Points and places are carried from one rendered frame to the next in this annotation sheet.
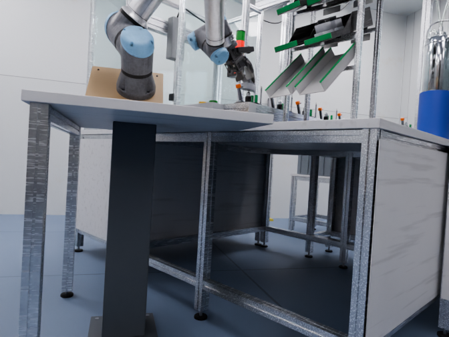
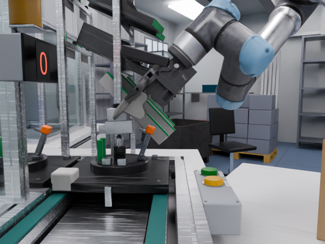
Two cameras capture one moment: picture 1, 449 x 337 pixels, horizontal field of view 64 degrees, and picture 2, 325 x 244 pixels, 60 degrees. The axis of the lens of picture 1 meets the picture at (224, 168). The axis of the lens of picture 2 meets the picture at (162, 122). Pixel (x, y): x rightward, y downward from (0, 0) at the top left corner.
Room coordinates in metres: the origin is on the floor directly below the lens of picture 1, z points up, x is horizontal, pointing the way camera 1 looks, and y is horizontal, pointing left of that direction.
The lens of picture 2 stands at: (2.15, 0.47, 1.16)
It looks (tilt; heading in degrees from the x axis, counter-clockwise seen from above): 6 degrees down; 227
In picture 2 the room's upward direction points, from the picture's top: straight up
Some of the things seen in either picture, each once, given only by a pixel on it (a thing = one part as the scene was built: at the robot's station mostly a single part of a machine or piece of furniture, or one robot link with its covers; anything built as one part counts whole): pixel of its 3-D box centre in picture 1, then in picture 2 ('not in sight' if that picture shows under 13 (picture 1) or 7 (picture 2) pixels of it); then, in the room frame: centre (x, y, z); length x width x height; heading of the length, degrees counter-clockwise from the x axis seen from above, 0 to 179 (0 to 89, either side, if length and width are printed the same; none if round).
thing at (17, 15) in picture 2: not in sight; (25, 12); (1.98, -0.04, 1.29); 0.05 x 0.05 x 0.05
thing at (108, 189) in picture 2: not in sight; (108, 195); (1.86, -0.01, 0.95); 0.01 x 0.01 x 0.04; 45
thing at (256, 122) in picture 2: not in sight; (242, 125); (-2.33, -2.22, 0.55); 1.10 x 0.74 x 1.09; 106
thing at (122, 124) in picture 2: (250, 83); (115, 118); (1.77, -0.10, 1.09); 0.08 x 0.04 x 0.07; 135
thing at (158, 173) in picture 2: not in sight; (120, 171); (1.77, -0.09, 0.96); 0.24 x 0.24 x 0.02; 45
